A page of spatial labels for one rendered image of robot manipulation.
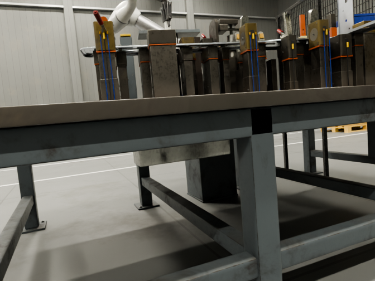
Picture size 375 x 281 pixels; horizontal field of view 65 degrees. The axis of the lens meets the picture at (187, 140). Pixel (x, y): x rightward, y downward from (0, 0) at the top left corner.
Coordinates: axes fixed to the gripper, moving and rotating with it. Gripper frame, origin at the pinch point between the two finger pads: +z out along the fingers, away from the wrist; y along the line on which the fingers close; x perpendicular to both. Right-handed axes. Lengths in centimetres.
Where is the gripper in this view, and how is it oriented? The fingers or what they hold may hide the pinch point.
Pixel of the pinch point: (167, 27)
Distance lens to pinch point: 194.9
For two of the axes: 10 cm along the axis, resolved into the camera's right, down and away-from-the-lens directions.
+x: 8.9, -1.2, 4.4
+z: 0.9, 9.9, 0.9
